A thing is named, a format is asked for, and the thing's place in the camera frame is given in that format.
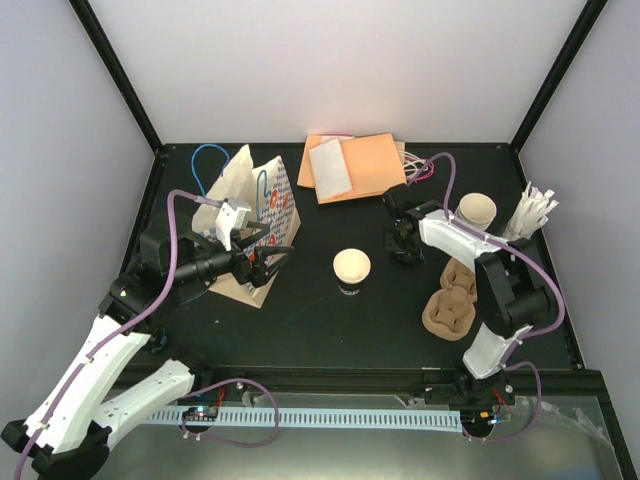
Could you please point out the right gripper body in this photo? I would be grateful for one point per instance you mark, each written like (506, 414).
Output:
(398, 243)

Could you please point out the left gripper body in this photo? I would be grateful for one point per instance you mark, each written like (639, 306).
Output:
(242, 269)

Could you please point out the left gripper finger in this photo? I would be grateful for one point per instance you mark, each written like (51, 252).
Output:
(257, 231)
(270, 259)

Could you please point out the single black cup lid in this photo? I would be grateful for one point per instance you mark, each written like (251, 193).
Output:
(407, 259)

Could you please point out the blue checkered paper bag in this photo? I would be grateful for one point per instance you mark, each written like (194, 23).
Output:
(263, 210)

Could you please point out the black sleeved paper cup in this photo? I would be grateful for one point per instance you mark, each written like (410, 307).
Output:
(351, 267)

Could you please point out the stack of paper cups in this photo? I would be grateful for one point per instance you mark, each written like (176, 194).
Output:
(477, 210)

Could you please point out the brown cardboard cup carrier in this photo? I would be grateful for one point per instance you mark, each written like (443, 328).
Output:
(450, 312)

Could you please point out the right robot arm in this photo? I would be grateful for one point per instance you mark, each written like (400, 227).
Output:
(501, 281)

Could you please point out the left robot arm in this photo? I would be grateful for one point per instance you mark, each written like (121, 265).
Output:
(72, 433)

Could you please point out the stack of orange paper bags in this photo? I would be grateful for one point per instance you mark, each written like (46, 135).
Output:
(374, 164)

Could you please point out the jar of wrapped straws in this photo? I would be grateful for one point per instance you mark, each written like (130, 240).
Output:
(530, 214)

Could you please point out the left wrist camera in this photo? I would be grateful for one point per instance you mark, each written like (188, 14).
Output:
(233, 215)

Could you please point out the white slotted cable duct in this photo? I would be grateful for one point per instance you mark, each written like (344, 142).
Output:
(317, 418)

